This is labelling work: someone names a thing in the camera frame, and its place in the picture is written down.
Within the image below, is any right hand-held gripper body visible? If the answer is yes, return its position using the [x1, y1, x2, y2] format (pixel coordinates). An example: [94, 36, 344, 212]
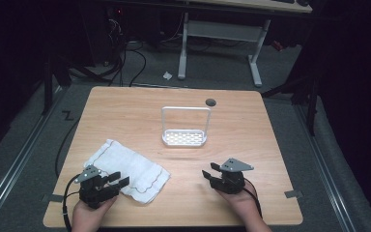
[210, 158, 255, 195]

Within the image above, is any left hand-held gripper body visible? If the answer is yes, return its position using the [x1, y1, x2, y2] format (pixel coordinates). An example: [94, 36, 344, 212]
[74, 164, 121, 210]

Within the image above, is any white towel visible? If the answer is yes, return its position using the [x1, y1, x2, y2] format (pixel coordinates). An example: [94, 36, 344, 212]
[83, 138, 172, 205]

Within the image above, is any white towel rack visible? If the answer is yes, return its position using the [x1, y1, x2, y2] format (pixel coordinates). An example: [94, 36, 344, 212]
[160, 105, 213, 148]

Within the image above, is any person's left hand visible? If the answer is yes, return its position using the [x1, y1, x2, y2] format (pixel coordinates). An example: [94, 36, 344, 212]
[71, 195, 119, 227]

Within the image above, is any black zigzag floor tape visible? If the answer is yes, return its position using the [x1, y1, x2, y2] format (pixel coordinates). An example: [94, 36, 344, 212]
[61, 109, 75, 122]

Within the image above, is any black metal stand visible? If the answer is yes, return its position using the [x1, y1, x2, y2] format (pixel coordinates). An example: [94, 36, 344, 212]
[41, 47, 111, 116]
[261, 62, 324, 137]

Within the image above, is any white-framed wooden desk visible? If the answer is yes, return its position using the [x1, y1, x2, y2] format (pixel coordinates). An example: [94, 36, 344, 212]
[176, 0, 314, 88]

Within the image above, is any dark computer tower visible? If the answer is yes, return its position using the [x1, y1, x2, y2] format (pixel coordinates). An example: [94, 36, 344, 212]
[86, 3, 128, 68]

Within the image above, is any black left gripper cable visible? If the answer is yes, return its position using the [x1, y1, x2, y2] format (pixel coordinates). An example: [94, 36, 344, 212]
[62, 173, 82, 232]

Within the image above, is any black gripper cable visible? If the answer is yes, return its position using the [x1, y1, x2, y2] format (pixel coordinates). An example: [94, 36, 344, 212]
[243, 178, 264, 219]
[62, 173, 82, 232]

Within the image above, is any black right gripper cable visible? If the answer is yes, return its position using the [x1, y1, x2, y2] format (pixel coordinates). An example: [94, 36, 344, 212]
[243, 178, 264, 219]

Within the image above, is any metal floor rail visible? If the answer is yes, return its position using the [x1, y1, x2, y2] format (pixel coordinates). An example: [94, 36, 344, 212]
[294, 104, 357, 232]
[0, 85, 70, 227]

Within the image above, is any black looped floor cable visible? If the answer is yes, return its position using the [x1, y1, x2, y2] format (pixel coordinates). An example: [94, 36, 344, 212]
[128, 47, 148, 88]

